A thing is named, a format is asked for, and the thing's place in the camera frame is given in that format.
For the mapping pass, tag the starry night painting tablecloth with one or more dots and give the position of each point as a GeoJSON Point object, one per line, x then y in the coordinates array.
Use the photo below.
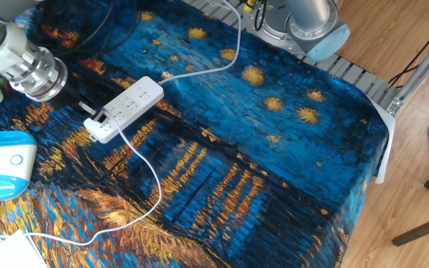
{"type": "Point", "coordinates": [274, 167]}

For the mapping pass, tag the white table corner bracket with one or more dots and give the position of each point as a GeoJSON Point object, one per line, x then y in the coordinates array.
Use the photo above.
{"type": "Point", "coordinates": [386, 149]}

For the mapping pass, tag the yellow connector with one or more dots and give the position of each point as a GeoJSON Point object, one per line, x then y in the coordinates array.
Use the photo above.
{"type": "Point", "coordinates": [249, 4]}

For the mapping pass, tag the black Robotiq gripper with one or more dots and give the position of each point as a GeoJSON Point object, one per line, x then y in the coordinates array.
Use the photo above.
{"type": "Point", "coordinates": [71, 97]}

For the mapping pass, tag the silver robot mounting plate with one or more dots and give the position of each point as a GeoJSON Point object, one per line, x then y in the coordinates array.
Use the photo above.
{"type": "Point", "coordinates": [274, 30]}

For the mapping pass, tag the aluminium frame beam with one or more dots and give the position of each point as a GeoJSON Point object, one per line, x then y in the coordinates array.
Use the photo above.
{"type": "Point", "coordinates": [423, 65]}

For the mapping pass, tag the silver wrist flange adapter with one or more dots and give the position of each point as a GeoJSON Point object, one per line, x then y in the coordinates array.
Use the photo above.
{"type": "Point", "coordinates": [41, 74]}

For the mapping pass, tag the white power strip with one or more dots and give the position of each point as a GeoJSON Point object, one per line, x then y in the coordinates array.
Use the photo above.
{"type": "Point", "coordinates": [132, 100]}

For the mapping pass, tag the white paper sheets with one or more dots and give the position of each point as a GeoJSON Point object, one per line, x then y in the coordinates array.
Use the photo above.
{"type": "Point", "coordinates": [2, 253]}

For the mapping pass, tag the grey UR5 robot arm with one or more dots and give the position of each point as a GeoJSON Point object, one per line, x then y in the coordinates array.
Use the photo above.
{"type": "Point", "coordinates": [318, 26]}

